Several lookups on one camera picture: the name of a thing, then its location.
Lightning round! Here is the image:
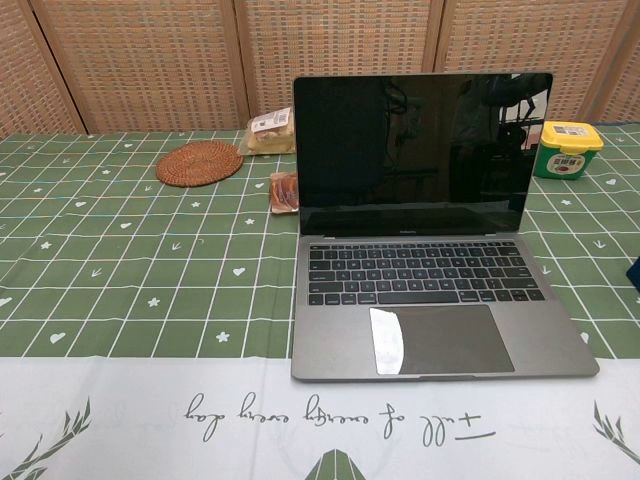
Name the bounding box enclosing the silver grey laptop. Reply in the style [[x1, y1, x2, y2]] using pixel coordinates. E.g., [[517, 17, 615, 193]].
[[289, 72, 601, 385]]

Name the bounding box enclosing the orange sauce spout pouch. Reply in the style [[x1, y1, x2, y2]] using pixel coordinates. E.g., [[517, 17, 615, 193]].
[[269, 171, 302, 215]]

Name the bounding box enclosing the packaged bread in clear wrap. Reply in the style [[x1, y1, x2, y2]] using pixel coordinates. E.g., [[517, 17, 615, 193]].
[[238, 110, 297, 155]]

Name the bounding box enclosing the round woven rattan coaster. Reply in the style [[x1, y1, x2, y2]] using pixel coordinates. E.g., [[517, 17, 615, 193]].
[[155, 141, 245, 188]]

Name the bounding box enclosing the green checkered tablecloth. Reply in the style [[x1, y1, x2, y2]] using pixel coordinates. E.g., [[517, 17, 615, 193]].
[[0, 122, 640, 480]]

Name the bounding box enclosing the woven bamboo screen panel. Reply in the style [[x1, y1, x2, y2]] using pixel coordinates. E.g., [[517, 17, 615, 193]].
[[428, 0, 639, 126], [233, 0, 447, 130], [0, 0, 90, 141], [24, 0, 251, 135], [592, 0, 640, 125]]

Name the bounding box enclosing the green tub with yellow lid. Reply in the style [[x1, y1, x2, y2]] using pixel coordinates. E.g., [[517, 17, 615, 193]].
[[532, 120, 605, 180]]

